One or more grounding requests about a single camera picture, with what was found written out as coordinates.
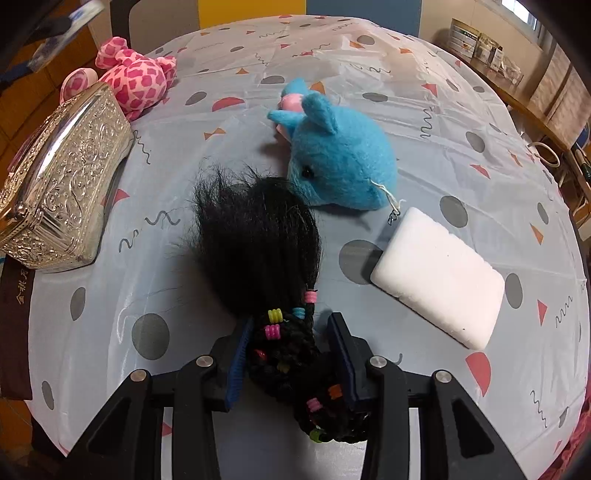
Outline pink spotted plush toy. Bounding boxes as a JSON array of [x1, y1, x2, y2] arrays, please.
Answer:
[[95, 37, 178, 121]]

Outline window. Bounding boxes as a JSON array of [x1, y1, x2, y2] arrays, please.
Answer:
[[522, 0, 555, 44]]

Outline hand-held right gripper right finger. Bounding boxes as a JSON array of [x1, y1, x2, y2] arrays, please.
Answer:
[[327, 312, 527, 480]]

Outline blue plush toy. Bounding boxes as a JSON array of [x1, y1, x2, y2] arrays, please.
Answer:
[[268, 78, 399, 212]]

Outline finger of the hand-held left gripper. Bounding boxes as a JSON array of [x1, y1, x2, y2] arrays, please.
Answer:
[[0, 0, 105, 86]]

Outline white sponge block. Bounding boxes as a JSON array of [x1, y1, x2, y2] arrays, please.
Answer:
[[369, 207, 505, 350]]

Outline silver embossed tissue box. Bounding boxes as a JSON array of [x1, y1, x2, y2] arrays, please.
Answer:
[[0, 82, 136, 274]]

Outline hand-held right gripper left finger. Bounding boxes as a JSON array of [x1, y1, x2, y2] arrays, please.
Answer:
[[67, 316, 254, 480]]

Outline beige checked curtain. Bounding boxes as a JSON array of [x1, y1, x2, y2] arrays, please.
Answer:
[[529, 44, 591, 144]]

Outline patterned light blue tablecloth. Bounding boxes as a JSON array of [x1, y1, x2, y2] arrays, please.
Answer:
[[25, 14, 585, 480]]

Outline orange wooden wardrobe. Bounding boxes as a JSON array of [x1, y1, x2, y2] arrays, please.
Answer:
[[0, 28, 112, 139]]

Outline row of small cartons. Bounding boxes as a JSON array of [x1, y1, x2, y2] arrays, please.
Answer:
[[447, 17, 525, 86]]

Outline wooden desk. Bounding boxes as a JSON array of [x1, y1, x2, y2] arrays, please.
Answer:
[[422, 39, 591, 153]]

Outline black beaded hair piece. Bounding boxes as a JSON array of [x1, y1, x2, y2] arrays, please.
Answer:
[[173, 161, 370, 444]]

